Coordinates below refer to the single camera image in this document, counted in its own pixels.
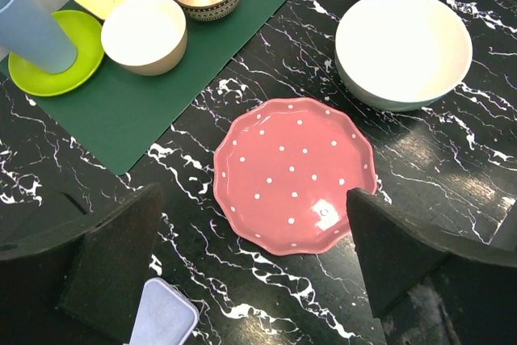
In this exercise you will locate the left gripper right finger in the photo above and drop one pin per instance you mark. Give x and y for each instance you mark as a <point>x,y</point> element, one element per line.
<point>428,285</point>

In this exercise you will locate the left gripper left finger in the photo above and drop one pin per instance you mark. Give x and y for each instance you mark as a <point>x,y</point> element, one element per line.
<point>80,282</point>

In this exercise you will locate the phone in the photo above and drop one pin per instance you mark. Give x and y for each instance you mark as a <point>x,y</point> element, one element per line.
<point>164,316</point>

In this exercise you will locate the dark green mat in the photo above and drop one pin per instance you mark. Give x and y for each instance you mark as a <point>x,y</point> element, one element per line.
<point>117,115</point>

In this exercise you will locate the pink dotted plate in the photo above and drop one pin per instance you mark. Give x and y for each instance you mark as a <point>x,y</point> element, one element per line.
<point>283,171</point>

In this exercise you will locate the large white bowl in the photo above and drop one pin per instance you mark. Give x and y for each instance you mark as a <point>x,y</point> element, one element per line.
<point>401,55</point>

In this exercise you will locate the lime green saucer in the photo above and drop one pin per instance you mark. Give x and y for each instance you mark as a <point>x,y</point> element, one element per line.
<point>84,30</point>

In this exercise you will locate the cream small bowl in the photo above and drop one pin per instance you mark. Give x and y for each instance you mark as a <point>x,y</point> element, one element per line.
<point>146,37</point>

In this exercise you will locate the blue plastic cup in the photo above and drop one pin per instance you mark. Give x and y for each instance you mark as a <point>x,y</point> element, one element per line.
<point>31,32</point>

